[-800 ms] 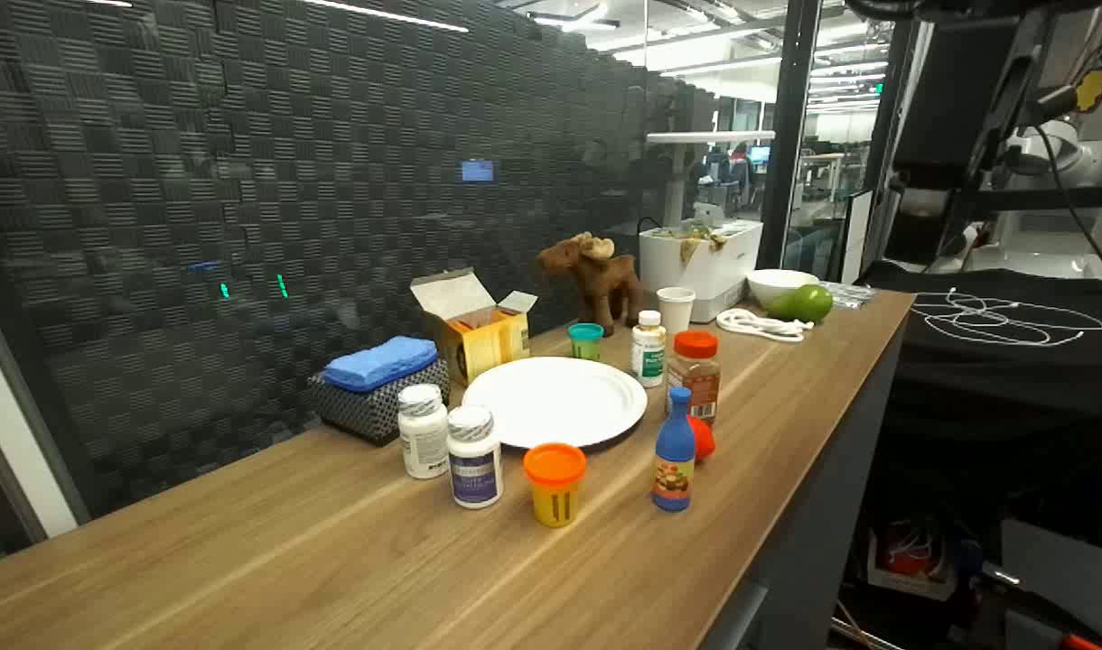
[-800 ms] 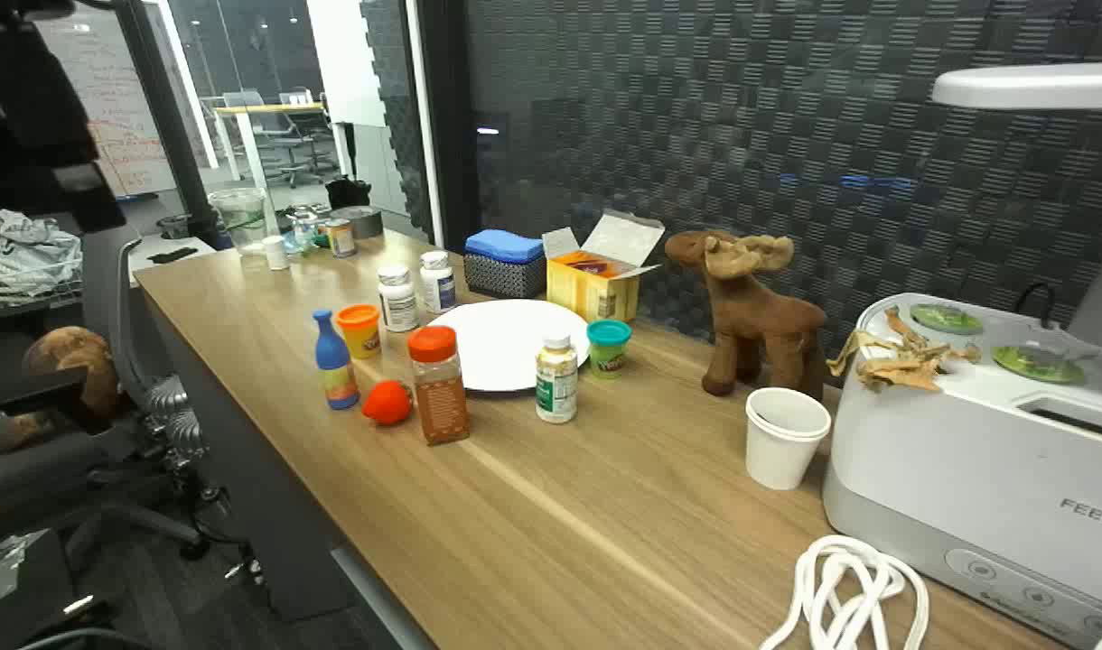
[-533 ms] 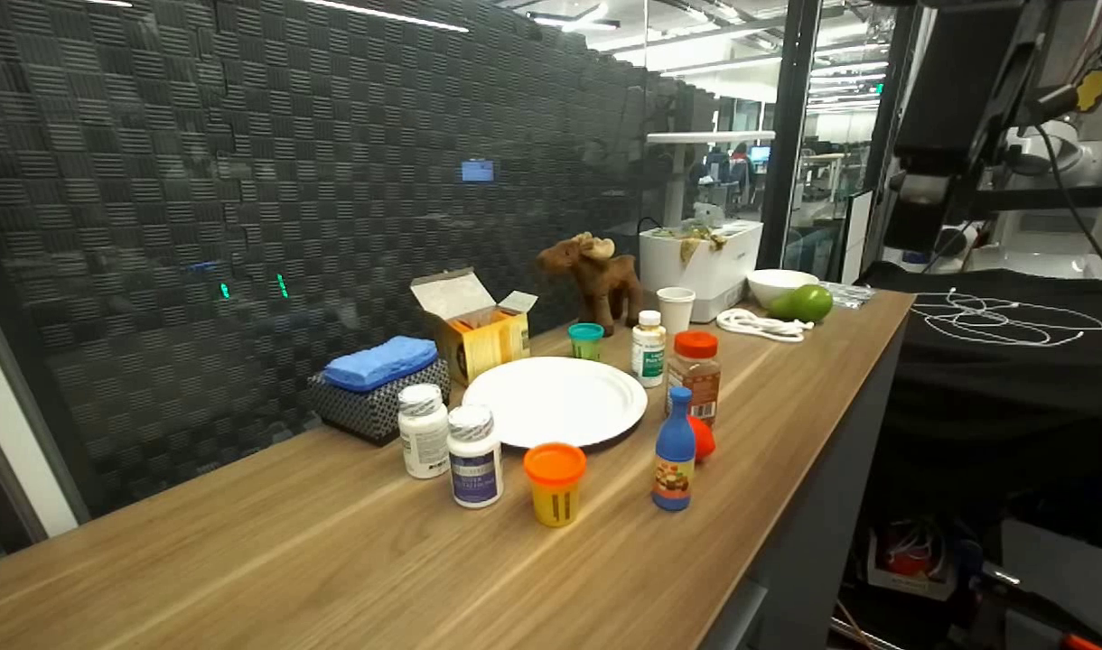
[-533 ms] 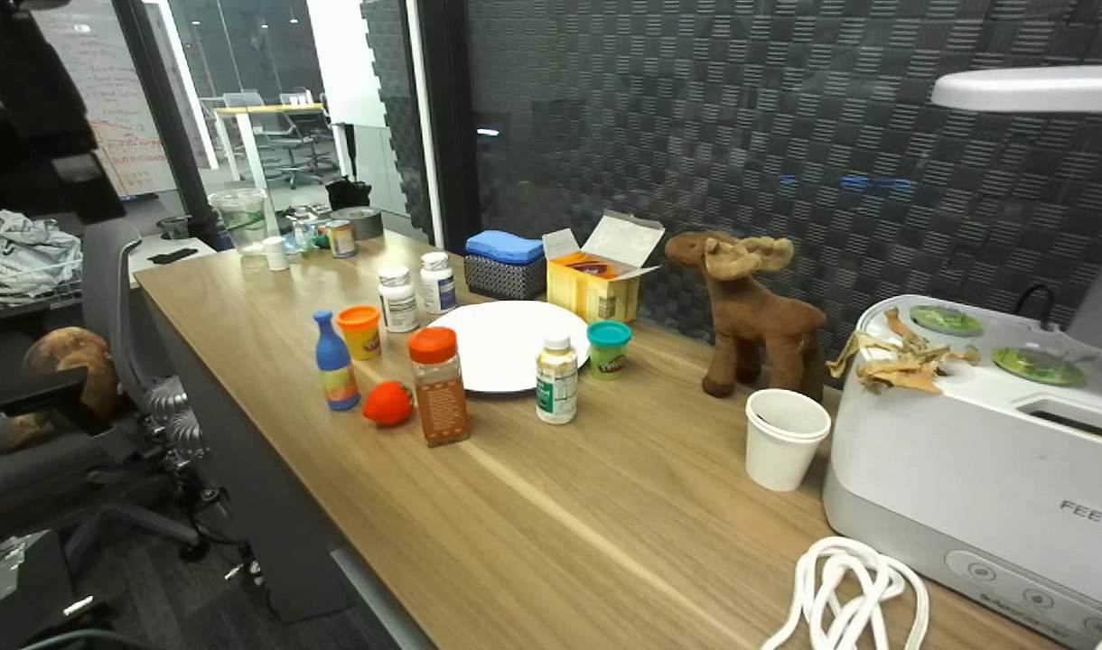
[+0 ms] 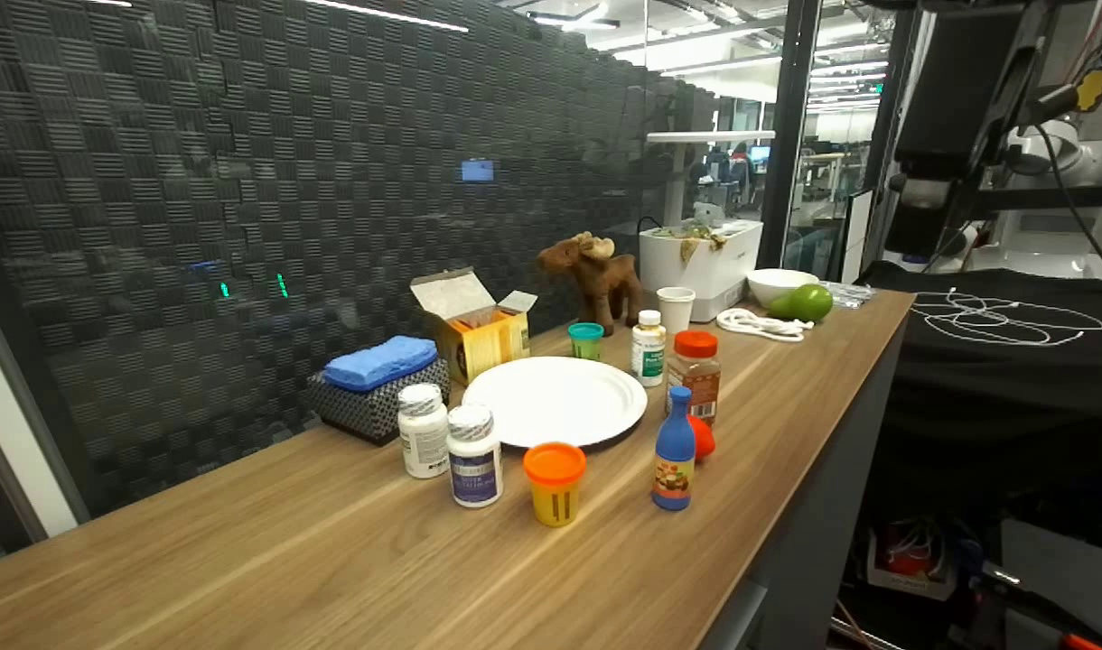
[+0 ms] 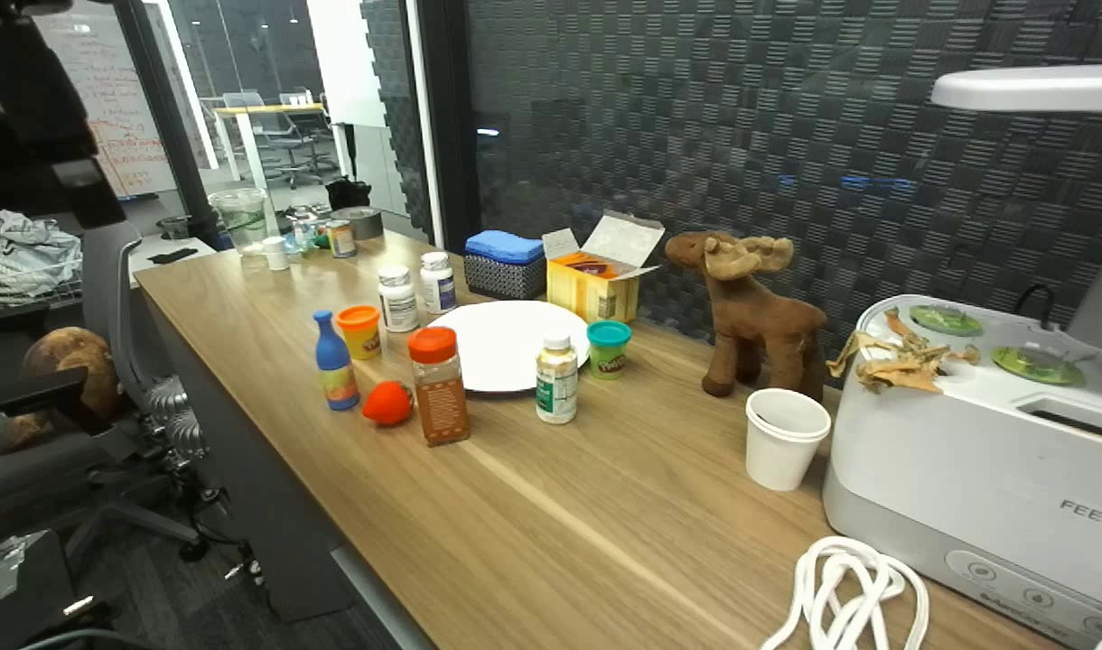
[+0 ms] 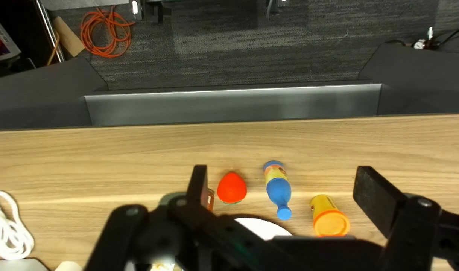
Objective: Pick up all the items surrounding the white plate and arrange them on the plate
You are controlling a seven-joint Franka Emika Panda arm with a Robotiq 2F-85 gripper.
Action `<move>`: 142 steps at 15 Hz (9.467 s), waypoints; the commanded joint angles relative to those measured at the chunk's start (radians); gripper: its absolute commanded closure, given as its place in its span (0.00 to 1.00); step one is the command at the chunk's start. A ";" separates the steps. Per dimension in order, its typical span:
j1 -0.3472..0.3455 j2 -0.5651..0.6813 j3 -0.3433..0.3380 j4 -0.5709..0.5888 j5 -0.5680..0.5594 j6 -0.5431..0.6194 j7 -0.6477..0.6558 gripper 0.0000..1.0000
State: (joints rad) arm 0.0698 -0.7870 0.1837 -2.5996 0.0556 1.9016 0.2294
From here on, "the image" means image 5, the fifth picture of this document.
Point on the green tub teal lid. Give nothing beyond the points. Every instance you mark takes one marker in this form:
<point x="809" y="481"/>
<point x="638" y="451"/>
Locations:
<point x="586" y="342"/>

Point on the white pill bottle green label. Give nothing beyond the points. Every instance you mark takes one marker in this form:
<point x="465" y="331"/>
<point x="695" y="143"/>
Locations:
<point x="648" y="350"/>

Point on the spice jar red lid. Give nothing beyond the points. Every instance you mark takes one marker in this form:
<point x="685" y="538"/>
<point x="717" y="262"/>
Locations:
<point x="699" y="372"/>

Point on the white pill bottle blue label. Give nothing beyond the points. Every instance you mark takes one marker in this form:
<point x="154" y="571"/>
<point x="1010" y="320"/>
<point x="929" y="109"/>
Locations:
<point x="473" y="463"/>

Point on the white pill bottle plain label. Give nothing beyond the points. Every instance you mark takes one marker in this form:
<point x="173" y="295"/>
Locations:
<point x="424" y="438"/>

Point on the white paper plate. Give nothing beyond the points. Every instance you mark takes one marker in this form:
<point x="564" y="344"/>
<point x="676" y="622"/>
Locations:
<point x="554" y="400"/>

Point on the open yellow cardboard box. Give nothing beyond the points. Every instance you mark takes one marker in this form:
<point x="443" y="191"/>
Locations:
<point x="481" y="344"/>

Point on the brown plush moose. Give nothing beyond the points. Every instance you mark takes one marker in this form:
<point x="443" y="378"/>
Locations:
<point x="605" y="277"/>

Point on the white paper cup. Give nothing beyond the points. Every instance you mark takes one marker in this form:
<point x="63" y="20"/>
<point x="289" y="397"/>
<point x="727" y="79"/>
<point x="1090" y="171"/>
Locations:
<point x="676" y="313"/>

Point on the yellow tub orange lid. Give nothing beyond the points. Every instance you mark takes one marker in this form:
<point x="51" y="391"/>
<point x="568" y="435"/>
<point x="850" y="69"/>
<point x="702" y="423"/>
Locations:
<point x="554" y="488"/>

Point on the dried brown leaves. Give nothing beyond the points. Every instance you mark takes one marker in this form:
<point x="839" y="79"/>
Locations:
<point x="691" y="240"/>

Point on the blue folded cloth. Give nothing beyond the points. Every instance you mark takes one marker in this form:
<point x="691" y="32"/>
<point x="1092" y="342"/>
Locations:
<point x="379" y="362"/>

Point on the blue toy bottle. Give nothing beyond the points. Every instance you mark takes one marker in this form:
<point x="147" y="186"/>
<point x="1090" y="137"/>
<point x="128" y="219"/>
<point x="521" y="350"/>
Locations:
<point x="673" y="463"/>

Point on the white planter appliance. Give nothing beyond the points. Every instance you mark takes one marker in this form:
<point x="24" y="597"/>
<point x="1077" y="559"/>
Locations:
<point x="727" y="269"/>

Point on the blue sponge on grey box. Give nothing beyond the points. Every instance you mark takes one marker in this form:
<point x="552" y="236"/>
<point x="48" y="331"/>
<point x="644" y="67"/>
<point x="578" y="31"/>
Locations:
<point x="379" y="413"/>

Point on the red toy strawberry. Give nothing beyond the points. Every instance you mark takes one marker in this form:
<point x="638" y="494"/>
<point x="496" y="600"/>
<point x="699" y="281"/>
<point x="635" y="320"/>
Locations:
<point x="706" y="440"/>

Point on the white bowl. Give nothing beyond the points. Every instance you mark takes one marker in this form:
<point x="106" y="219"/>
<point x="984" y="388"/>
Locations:
<point x="776" y="281"/>

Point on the white lamp hood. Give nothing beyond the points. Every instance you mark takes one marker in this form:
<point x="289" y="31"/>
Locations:
<point x="706" y="137"/>

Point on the clear plastic bag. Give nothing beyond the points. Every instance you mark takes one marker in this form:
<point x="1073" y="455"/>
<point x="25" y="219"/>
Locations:
<point x="855" y="295"/>

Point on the red white box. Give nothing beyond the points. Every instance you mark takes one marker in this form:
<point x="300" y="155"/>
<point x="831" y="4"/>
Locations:
<point x="908" y="558"/>

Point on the black table cover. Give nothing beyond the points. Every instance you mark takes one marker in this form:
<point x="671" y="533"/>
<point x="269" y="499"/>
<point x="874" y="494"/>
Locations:
<point x="996" y="397"/>

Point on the black monitor panel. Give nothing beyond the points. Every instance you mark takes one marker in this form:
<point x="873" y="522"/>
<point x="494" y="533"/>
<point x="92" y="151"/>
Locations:
<point x="965" y="84"/>

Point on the yellow plug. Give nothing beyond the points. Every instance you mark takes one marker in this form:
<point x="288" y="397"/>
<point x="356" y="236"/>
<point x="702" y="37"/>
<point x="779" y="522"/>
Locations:
<point x="1092" y="90"/>

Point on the black metal post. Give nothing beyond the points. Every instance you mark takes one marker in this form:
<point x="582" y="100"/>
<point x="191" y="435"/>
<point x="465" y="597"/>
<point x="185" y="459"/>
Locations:
<point x="789" y="120"/>

